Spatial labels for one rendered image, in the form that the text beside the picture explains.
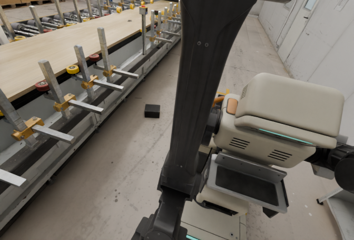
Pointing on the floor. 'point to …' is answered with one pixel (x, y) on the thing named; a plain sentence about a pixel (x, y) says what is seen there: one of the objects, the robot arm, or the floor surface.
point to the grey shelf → (341, 210)
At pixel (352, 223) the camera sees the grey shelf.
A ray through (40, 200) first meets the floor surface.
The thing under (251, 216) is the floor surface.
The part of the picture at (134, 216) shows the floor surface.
